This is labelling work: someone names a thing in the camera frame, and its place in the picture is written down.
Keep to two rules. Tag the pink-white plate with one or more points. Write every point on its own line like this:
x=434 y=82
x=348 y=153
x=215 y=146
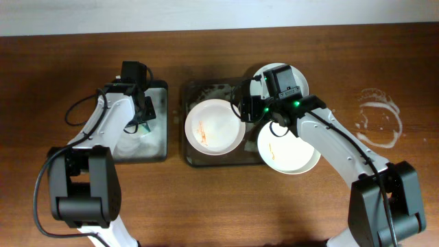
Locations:
x=212 y=128

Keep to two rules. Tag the front white dirty plate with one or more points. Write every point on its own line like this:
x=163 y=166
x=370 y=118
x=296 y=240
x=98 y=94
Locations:
x=286 y=154

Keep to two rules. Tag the rear white plate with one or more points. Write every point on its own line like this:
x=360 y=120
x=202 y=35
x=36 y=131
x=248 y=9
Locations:
x=258 y=86

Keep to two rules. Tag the left black soapy tray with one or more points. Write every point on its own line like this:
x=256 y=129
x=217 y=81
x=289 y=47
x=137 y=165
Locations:
x=137 y=148

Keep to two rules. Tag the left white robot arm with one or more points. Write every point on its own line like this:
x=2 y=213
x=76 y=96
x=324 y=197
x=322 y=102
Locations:
x=84 y=189

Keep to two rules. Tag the centre black dish tray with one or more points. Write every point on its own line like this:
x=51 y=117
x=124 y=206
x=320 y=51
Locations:
x=246 y=152

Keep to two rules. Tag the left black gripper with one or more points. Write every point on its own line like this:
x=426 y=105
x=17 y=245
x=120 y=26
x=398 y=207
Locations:
x=147 y=112

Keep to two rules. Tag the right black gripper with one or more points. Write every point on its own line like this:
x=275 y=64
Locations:
x=247 y=107

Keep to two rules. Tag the green sponge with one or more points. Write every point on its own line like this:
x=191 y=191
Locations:
x=143 y=128

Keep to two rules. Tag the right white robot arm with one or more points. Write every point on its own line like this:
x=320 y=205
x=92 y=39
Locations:
x=385 y=206

